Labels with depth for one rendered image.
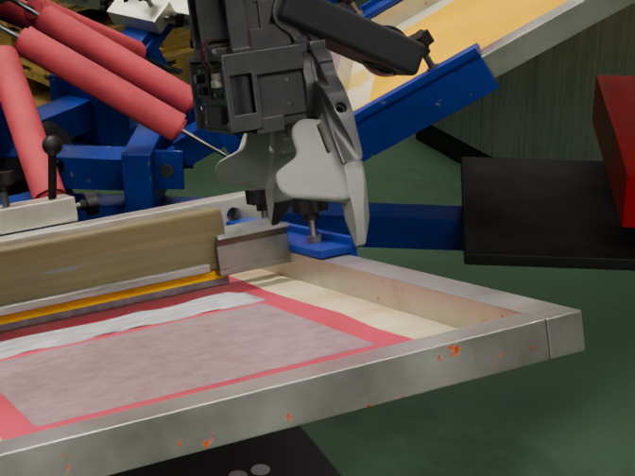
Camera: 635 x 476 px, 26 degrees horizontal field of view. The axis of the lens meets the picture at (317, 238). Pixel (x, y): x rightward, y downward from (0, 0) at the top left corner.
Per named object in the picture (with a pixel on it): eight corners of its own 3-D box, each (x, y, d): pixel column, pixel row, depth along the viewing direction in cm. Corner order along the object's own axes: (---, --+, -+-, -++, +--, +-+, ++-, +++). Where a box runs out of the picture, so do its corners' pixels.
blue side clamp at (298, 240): (363, 292, 168) (355, 236, 167) (326, 300, 166) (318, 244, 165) (270, 264, 195) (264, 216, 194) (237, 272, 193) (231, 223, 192)
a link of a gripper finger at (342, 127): (326, 189, 93) (283, 85, 96) (350, 184, 94) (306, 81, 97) (346, 151, 89) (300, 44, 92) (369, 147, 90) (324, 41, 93)
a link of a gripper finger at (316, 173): (295, 261, 89) (249, 143, 93) (376, 244, 92) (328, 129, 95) (307, 237, 87) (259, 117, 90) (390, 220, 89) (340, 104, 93)
